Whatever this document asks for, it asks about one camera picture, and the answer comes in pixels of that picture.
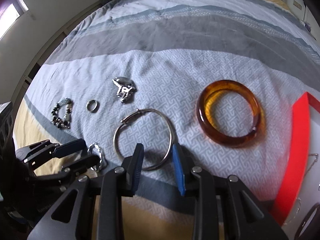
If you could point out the black bangle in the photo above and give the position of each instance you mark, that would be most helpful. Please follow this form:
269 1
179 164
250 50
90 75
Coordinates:
303 223

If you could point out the beige wall outlet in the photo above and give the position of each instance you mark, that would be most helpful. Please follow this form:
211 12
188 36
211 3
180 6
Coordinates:
297 4

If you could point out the red jewelry box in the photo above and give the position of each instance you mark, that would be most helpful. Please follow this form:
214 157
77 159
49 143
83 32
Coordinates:
300 130

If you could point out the bed with striped duvet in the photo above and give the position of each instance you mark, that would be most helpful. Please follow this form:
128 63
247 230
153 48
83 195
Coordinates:
175 30

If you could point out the amber resin bangle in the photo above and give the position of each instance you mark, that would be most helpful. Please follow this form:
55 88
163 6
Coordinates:
203 121

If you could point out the chunky silver metal ornament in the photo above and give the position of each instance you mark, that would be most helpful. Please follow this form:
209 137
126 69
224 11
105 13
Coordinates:
125 90

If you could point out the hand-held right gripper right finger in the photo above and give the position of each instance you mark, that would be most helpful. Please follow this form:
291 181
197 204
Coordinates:
178 166

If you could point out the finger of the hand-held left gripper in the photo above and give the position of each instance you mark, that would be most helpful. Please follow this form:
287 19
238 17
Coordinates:
82 163
68 146

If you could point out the window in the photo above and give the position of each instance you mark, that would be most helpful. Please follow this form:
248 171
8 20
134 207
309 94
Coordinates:
10 17

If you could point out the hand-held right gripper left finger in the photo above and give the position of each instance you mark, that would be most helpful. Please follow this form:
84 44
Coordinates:
137 161

